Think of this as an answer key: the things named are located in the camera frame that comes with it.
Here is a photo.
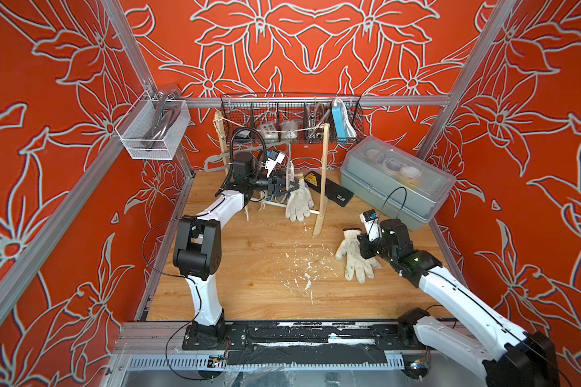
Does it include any white dice block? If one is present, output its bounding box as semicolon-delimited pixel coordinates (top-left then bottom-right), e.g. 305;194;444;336
257;122;279;140

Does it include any black tool case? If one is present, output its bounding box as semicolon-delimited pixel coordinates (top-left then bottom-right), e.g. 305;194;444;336
304;171;353;207

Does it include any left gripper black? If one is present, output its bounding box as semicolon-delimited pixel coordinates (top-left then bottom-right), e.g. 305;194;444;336
246;171;297;201

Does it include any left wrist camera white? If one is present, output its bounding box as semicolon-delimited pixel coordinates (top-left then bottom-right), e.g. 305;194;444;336
264;150;287;177

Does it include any black wire basket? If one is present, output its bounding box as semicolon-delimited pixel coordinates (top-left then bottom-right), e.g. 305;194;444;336
219;92;366;145

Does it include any grey plastic storage box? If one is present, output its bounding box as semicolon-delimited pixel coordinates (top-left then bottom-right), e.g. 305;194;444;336
341;136;456;232

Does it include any metal flexible hose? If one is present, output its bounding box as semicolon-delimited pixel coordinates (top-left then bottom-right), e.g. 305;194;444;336
304;102;332;141

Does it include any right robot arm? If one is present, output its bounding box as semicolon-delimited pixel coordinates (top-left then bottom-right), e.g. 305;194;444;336
356;211;561;386

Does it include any clear plastic wall bin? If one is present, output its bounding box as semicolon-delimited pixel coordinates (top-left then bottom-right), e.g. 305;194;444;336
116;92;190;161

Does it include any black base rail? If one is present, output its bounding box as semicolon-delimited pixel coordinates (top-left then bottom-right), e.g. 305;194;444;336
179;319;429;368

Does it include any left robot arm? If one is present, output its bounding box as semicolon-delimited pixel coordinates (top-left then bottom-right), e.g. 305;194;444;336
173;127;300;344

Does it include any white glove front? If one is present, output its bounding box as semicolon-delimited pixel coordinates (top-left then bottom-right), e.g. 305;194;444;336
335;228;382;284

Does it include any wooden drying rack stand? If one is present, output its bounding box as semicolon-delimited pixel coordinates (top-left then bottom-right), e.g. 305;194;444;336
205;111;330;237

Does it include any white glove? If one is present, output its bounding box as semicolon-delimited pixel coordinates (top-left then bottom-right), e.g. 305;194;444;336
285;177;314;222
335;228;382;284

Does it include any light blue box in basket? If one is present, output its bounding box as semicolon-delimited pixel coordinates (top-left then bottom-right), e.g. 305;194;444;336
331;98;357;139

